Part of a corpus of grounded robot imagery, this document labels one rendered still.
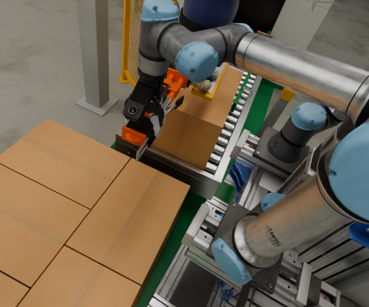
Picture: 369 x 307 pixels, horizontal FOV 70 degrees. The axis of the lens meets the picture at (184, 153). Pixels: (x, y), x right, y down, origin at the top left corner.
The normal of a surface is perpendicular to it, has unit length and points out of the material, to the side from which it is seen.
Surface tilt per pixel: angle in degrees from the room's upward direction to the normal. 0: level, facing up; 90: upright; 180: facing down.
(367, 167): 83
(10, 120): 0
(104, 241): 0
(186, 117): 90
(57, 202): 0
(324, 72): 52
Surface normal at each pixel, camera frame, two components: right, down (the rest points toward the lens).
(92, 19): -0.38, 0.65
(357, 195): -0.70, 0.33
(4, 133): 0.21, -0.63
